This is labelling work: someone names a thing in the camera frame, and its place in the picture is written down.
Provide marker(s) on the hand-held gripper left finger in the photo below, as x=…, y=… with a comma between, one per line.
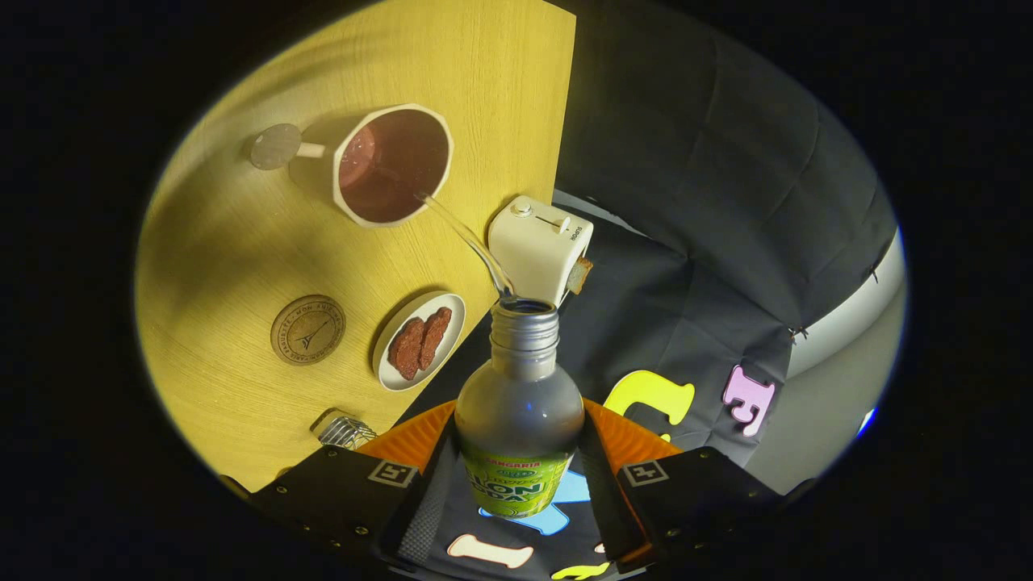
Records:
x=428, y=500

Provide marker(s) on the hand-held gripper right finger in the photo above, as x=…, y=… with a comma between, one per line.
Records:
x=605, y=500

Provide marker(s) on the silver bottle with green label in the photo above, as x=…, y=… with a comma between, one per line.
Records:
x=520, y=411

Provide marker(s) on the round brown cork coaster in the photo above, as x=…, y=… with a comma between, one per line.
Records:
x=308, y=330

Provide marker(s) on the clear juice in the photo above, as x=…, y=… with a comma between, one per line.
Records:
x=499, y=281

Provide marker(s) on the cream cup with red inside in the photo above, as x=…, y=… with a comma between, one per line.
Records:
x=395, y=165

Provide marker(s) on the white oval plate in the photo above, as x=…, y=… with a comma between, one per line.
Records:
x=448, y=355

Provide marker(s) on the brown meat piece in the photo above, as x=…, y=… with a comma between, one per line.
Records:
x=435, y=337
x=406, y=349

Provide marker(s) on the brown toast slice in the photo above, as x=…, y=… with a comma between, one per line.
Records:
x=579, y=276

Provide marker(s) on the cream toaster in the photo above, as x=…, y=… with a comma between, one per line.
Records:
x=537, y=254

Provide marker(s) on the wooden table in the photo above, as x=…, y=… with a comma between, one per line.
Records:
x=484, y=81

